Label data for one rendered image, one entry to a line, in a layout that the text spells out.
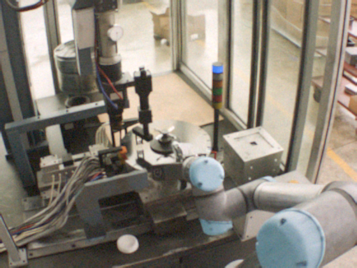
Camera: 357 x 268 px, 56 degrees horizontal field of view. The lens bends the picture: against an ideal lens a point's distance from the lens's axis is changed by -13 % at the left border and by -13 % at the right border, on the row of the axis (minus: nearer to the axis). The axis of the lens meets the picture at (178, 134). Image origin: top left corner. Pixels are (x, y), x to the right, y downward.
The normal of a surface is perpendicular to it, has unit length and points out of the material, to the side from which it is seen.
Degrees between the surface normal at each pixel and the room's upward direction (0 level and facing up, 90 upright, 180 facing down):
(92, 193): 90
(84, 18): 90
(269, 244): 83
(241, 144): 0
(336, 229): 38
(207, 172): 56
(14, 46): 90
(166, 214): 0
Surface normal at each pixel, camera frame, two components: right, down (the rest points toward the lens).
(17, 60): 0.36, 0.51
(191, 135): -0.02, -0.83
